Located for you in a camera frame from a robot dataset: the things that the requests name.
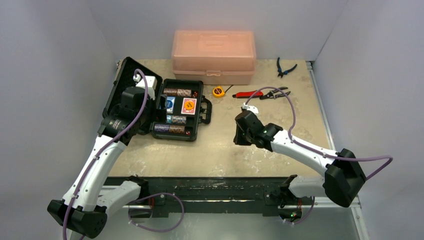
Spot blue small blind button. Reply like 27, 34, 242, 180
165, 97, 175, 109

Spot blue tan chip stack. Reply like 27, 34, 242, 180
171, 115, 187, 124

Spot brown black chip stack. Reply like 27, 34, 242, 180
168, 125, 186, 134

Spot orange dealer button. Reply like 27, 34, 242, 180
182, 99, 196, 113

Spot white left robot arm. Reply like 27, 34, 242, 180
47, 86, 164, 240

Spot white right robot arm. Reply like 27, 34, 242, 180
233, 110, 367, 208

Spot black poker set case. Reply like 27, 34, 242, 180
97, 57, 212, 144

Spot light blue chip stack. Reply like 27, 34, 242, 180
166, 115, 173, 123

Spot purple chip stack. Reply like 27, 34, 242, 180
153, 123, 170, 133

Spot blue playing card deck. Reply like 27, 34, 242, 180
159, 95, 176, 114

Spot brown chip stack in case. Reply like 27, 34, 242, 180
163, 88, 192, 98

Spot red playing card deck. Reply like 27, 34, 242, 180
181, 97, 197, 115

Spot yellow tape measure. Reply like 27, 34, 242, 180
212, 85, 233, 98

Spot pink plastic toolbox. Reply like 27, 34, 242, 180
171, 30, 257, 85

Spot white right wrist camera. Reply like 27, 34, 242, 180
241, 103, 259, 115

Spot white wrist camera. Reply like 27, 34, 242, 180
241, 103, 259, 115
133, 74, 158, 100

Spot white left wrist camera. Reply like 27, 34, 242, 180
133, 74, 158, 100

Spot blue handled pliers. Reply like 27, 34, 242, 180
276, 57, 298, 79

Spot black table front rail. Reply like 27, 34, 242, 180
105, 176, 332, 220

